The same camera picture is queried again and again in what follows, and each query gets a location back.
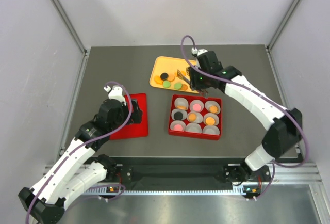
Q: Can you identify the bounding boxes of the orange round cookie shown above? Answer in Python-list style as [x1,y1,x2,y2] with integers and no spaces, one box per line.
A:
[188,112,196,122]
[205,116,216,125]
[167,74,175,82]

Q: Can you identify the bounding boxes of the orange flower cookie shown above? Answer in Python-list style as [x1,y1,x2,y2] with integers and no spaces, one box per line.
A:
[209,106,218,114]

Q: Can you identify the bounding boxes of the pink sandwich cookie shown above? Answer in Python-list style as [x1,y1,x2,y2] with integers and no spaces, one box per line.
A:
[192,104,203,112]
[173,124,183,132]

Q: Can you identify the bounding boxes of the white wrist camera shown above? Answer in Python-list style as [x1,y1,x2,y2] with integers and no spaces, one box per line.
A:
[191,48,208,57]
[104,85,126,105]

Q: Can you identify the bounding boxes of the metal tongs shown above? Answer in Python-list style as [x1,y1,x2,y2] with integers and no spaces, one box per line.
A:
[176,67,208,98]

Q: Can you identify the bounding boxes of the green sandwich cookie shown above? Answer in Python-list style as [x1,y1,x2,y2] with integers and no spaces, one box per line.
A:
[162,80,171,88]
[174,82,183,90]

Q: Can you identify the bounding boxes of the black sandwich cookie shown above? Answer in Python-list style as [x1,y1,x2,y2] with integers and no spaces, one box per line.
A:
[173,112,184,120]
[160,73,169,81]

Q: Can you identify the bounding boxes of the red box lid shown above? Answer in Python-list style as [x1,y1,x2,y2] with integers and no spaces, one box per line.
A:
[109,93,149,140]

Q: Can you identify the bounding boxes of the brown chip cookie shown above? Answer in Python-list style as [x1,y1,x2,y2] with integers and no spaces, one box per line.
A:
[181,85,188,91]

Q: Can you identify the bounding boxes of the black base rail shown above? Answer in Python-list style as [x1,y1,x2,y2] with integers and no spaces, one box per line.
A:
[103,157,271,191]

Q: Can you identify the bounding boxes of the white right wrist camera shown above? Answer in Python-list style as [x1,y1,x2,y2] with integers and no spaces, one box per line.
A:
[191,48,208,57]

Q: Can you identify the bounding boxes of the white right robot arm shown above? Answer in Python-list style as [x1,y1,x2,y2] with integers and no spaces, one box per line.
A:
[187,48,302,181]

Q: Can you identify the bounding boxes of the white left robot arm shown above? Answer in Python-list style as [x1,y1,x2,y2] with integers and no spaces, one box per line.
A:
[18,97,143,223]

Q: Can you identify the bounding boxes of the yellow tray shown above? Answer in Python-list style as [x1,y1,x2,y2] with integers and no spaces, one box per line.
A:
[149,56,191,93]

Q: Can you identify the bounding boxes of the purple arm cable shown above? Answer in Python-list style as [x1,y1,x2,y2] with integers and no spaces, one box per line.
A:
[180,35,310,199]
[25,81,133,223]

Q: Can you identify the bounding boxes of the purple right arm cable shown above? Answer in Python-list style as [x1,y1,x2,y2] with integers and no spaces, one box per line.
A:
[180,35,310,199]

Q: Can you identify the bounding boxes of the red cookie box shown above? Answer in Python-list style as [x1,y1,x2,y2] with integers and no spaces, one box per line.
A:
[168,94,222,140]

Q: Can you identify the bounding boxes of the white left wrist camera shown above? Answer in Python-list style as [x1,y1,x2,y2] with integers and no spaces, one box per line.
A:
[104,85,126,105]

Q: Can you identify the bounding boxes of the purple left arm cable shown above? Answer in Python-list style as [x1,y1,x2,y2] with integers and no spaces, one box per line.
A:
[25,81,133,223]

